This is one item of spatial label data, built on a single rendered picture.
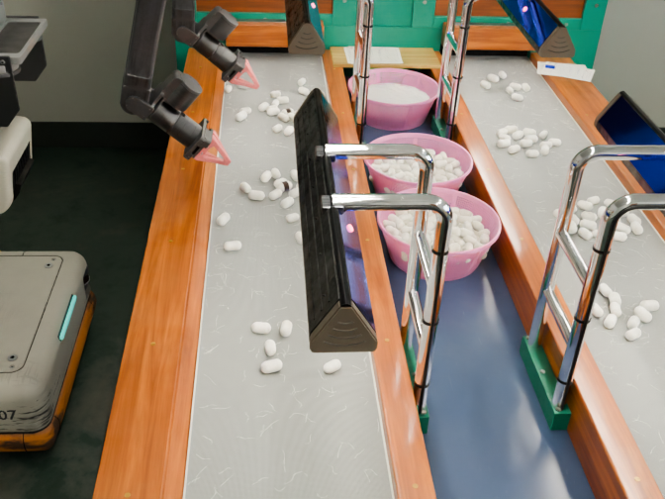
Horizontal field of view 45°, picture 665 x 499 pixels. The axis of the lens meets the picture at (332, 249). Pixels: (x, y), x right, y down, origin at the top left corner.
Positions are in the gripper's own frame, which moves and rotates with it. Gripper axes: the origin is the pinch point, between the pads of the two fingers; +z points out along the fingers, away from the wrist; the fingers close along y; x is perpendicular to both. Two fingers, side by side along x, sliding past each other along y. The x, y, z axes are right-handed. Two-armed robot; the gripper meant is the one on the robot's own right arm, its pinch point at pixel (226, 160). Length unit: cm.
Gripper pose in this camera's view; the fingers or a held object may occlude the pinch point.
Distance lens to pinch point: 182.3
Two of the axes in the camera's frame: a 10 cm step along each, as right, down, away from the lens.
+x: -6.8, 6.3, 3.7
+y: -0.7, -5.5, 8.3
